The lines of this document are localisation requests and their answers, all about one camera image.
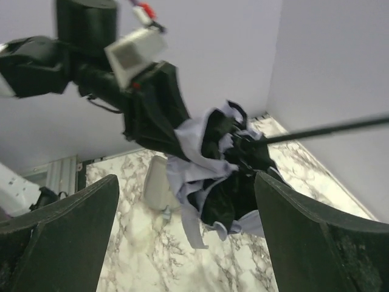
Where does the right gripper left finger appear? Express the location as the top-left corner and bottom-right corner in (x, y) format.
(1, 175), (119, 292)

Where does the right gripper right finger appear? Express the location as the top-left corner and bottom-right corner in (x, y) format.
(255, 172), (388, 292)

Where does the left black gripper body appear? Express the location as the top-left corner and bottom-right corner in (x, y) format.
(125, 61), (190, 158)

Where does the lavender umbrella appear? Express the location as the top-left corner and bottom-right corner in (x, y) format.
(167, 101), (388, 249)

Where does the pink zippered umbrella case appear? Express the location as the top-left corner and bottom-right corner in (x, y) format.
(143, 155), (180, 221)

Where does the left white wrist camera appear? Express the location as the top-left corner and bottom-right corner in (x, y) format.
(105, 28), (167, 89)

